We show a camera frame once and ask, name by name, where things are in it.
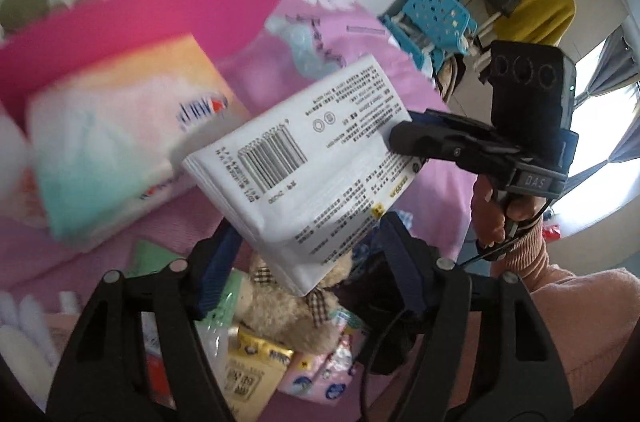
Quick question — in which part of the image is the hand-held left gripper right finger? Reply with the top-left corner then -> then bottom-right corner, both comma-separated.
372,211 -> 576,422

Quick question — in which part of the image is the person's right forearm pink sleeve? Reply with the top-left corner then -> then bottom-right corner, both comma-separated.
487,217 -> 640,405

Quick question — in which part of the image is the pink tissue pack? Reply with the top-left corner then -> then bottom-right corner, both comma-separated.
276,309 -> 368,404

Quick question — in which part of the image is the person's right hand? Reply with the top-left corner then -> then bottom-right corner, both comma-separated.
471,176 -> 548,253

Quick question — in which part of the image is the blue plastic basket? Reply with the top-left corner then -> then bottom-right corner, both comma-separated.
379,0 -> 479,70

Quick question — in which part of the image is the white wet wipes pack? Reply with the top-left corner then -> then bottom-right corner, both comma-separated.
181,54 -> 427,296

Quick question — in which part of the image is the white packet red label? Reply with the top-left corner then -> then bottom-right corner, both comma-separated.
125,239 -> 187,409

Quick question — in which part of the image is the yellow tissue pack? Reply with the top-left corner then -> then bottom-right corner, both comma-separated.
224,326 -> 296,420

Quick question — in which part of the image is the black cloth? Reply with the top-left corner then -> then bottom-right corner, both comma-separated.
330,249 -> 432,377

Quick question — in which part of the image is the grey curtain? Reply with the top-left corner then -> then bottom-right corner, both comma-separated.
580,16 -> 640,164

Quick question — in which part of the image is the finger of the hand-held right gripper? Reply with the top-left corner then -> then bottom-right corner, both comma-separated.
410,108 -> 497,139
388,120 -> 522,174

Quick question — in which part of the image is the black cable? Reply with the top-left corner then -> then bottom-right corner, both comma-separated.
357,307 -> 407,422

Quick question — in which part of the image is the green white packet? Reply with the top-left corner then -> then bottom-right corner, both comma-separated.
194,268 -> 245,338

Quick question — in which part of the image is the pink storage box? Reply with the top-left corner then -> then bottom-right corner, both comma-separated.
0,0 -> 292,130

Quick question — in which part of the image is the large pastel tissue pack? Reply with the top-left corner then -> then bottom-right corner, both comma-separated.
26,33 -> 253,250

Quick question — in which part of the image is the beige teddy bear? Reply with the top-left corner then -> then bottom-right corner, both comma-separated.
234,249 -> 355,354

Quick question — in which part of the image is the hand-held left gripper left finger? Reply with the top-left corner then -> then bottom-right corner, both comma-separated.
47,222 -> 246,422

